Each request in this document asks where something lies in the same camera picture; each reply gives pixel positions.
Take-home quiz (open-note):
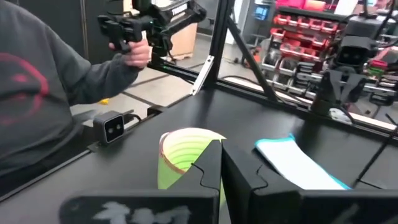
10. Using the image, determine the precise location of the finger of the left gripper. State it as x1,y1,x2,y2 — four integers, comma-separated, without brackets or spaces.
310,77,341,115
343,76,368,103

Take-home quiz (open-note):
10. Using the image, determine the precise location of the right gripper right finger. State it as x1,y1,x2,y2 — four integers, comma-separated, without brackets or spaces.
222,139,301,224

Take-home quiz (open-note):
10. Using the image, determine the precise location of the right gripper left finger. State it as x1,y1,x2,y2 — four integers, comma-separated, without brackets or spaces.
167,139,222,224

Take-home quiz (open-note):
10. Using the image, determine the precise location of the green mug with white handle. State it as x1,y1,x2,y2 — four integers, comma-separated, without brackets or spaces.
157,127,227,207

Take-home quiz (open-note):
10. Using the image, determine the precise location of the light blue folded cloth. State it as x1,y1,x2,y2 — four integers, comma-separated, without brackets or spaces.
254,133,352,190

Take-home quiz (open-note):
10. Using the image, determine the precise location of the rack of red bins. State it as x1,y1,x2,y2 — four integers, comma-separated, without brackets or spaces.
260,0,345,98

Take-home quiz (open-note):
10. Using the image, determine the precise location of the cardboard box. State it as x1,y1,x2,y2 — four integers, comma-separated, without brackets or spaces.
169,21,198,60

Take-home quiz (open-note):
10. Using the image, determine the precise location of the person's hand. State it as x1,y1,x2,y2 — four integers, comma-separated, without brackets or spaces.
108,39,152,70

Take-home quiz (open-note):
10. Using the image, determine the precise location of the person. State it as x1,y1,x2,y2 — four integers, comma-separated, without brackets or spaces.
0,0,141,187

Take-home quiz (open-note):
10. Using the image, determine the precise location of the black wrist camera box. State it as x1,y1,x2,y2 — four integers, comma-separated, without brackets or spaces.
335,35,369,71

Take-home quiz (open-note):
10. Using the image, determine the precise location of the silver frame bracket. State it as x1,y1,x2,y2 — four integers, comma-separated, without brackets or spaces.
190,55,216,96

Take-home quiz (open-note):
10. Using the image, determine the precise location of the small grey table camera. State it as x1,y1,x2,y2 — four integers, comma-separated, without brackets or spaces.
92,110,126,146

